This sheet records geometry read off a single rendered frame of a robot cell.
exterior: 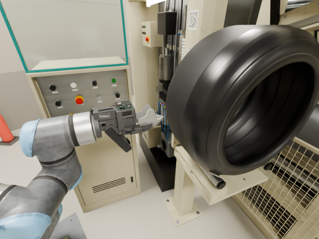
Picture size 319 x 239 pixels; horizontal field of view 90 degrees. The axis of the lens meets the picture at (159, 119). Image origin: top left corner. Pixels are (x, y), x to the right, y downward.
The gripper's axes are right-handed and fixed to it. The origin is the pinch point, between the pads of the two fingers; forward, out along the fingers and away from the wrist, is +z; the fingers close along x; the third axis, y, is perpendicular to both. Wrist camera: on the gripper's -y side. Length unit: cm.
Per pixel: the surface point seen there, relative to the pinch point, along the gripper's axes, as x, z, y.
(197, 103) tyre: -6.2, 9.8, 6.8
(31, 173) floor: 133, -108, -121
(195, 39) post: 28.4, 29.4, 21.7
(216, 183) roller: -10.1, 21.9, -30.6
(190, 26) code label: 33, 29, 27
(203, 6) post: 25, 30, 34
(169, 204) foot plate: 39, 25, -121
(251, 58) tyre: -10.4, 22.4, 19.5
